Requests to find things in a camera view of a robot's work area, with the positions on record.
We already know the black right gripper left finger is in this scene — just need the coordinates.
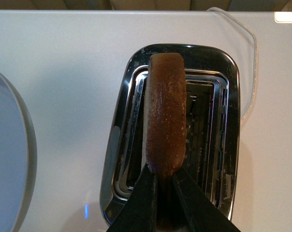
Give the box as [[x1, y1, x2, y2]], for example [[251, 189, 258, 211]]
[[108, 165, 158, 232]]

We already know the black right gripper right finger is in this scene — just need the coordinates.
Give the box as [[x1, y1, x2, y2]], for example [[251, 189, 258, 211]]
[[172, 167, 239, 232]]

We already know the brown bread slice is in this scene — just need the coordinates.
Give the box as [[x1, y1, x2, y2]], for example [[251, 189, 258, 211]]
[[142, 53, 187, 232]]

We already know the white round plate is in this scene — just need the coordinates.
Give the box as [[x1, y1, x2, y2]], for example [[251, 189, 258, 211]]
[[0, 73, 37, 232]]

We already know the cream chrome two-slot toaster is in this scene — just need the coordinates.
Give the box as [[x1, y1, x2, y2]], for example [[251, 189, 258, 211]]
[[100, 44, 240, 224]]

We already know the black label card on table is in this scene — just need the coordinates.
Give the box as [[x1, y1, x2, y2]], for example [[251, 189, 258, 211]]
[[274, 12, 292, 24]]

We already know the white toaster power cable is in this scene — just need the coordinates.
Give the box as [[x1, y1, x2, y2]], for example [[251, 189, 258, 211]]
[[205, 7, 259, 123]]

